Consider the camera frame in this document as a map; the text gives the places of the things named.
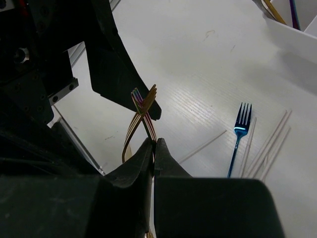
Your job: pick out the blue fork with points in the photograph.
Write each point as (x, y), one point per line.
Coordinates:
(240, 129)

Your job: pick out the white chopstick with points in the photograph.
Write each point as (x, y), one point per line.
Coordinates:
(201, 147)
(273, 153)
(268, 144)
(247, 149)

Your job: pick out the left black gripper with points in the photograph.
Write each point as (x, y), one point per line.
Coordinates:
(35, 69)

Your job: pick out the gold fork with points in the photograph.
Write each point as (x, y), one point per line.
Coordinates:
(141, 116)

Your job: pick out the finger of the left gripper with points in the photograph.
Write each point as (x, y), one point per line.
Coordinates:
(112, 72)
(31, 148)

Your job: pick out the white utensil caddy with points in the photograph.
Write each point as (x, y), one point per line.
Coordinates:
(299, 42)

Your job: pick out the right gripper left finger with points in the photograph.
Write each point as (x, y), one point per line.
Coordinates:
(116, 205)

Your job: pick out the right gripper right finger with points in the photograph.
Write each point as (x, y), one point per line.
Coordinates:
(189, 207)

